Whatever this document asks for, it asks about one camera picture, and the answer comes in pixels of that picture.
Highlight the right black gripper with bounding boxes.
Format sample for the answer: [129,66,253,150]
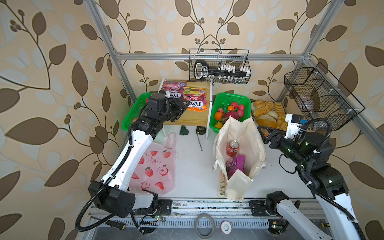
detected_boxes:
[258,124,310,172]

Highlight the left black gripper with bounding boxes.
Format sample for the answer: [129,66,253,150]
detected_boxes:
[156,96,190,124]

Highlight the cream canvas tote bag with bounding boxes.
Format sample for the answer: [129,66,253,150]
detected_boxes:
[213,117,267,202]

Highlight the orange Fox's candy bag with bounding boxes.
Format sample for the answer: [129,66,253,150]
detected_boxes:
[183,87,208,112]

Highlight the red cola can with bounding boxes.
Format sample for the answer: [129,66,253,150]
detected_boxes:
[227,140,240,158]

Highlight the purple snack bag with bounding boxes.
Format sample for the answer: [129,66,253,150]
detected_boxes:
[226,155,246,179]

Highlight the green fruit basket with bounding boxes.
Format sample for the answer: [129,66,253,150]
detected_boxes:
[210,93,252,133]

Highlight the pink plastic grocery bag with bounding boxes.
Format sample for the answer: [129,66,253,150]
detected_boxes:
[129,133,177,195]

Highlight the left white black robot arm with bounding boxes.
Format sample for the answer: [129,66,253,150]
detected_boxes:
[75,91,190,232]

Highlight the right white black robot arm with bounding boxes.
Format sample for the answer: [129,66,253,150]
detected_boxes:
[250,114,366,240]

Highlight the white wooden two-tier shelf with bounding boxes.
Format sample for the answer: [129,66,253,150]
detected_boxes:
[164,80,213,140]

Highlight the large round bread loaf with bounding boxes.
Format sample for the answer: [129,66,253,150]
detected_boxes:
[256,115,278,129]

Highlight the purple Fox's candy bag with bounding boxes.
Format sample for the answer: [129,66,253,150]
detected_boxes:
[162,81,187,98]

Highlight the white bread tray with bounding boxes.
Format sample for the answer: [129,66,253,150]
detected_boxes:
[251,100,288,131]

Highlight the orange tangerine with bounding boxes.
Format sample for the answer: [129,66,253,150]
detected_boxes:
[214,112,224,121]

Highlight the yellow bell pepper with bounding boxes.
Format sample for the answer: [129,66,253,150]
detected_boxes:
[214,121,224,129]

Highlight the pink dragon fruit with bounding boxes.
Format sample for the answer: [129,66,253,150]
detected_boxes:
[221,111,240,123]

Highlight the left green vegetable basket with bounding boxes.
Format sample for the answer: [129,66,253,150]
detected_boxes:
[122,93,153,131]

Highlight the black barcode scanner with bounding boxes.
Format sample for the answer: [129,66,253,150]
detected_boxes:
[194,60,209,80]

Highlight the grey tape roll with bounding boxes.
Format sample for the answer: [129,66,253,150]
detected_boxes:
[194,213,216,240]

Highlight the black wire basket rear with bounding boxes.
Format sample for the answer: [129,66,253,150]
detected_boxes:
[189,48,252,85]

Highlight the black wire basket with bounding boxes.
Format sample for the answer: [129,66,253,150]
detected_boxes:
[189,48,252,85]
[284,62,366,131]

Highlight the black wire basket right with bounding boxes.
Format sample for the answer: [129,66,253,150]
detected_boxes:
[284,62,366,131]

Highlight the black handle screwdriver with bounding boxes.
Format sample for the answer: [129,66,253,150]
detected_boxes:
[106,220,126,231]

